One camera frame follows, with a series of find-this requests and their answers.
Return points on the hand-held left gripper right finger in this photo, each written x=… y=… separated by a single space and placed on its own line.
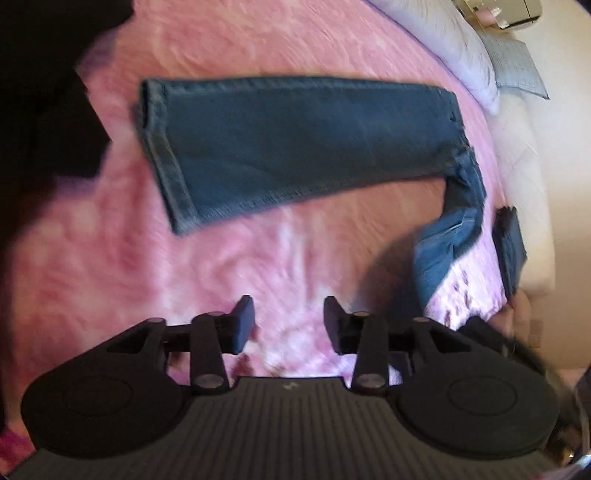
x=333 y=323

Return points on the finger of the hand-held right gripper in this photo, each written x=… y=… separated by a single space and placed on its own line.
x=509 y=249

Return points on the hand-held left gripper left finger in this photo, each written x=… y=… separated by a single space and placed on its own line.
x=242 y=323

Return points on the blue denim jeans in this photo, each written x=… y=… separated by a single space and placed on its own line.
x=300 y=143

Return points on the pink floral blanket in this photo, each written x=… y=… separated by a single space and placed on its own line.
x=231 y=263

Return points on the grey pillow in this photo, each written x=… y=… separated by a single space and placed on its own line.
x=517 y=69

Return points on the white ribbed quilt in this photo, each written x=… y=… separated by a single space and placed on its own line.
x=457 y=50

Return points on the cluttered bedside table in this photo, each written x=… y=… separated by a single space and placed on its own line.
x=508 y=11

